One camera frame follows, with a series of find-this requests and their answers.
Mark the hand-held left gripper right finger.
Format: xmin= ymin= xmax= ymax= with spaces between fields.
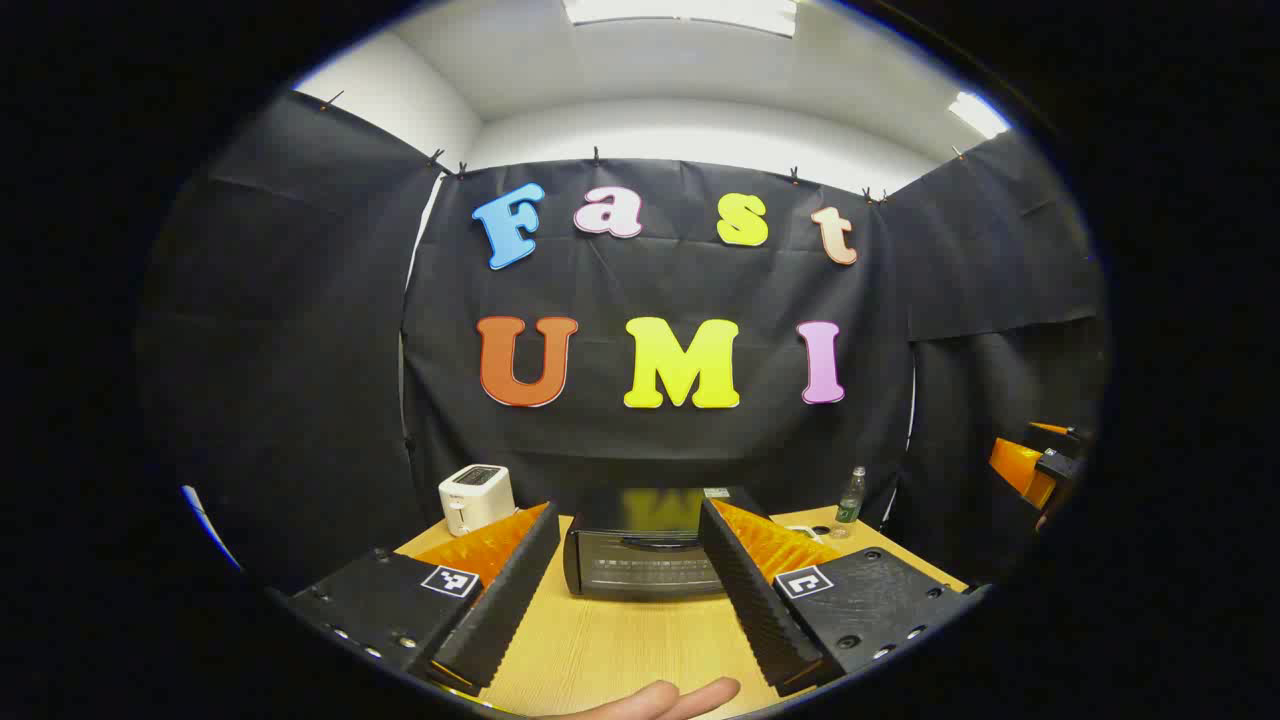
xmin=697 ymin=497 xmax=991 ymax=698

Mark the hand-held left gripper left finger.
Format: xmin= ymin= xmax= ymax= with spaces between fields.
xmin=285 ymin=500 xmax=563 ymax=698

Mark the black electric oven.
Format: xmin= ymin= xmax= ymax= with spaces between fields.
xmin=562 ymin=486 xmax=773 ymax=602

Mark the white toaster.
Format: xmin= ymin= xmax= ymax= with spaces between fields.
xmin=438 ymin=465 xmax=516 ymax=538

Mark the clear plastic water bottle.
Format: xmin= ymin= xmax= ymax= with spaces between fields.
xmin=832 ymin=466 xmax=867 ymax=541

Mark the black backdrop cloth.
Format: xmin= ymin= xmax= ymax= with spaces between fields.
xmin=135 ymin=90 xmax=1111 ymax=593

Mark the ceiling light panel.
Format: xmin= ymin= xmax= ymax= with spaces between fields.
xmin=948 ymin=90 xmax=1013 ymax=141

